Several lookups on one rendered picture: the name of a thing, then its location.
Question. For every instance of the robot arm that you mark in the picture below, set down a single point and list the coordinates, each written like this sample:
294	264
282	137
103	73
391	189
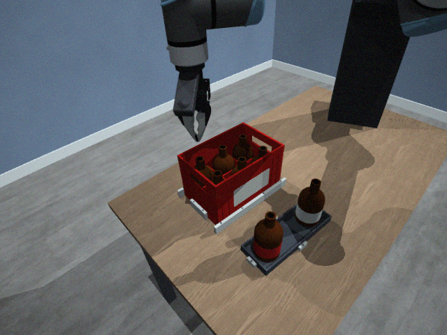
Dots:
186	22

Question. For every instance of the red crate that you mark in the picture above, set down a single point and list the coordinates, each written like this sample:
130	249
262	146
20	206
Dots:
223	199

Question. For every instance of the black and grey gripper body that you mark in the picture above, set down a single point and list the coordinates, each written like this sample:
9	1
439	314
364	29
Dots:
203	84

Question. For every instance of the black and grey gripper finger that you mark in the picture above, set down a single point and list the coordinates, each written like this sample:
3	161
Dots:
202	118
188	123

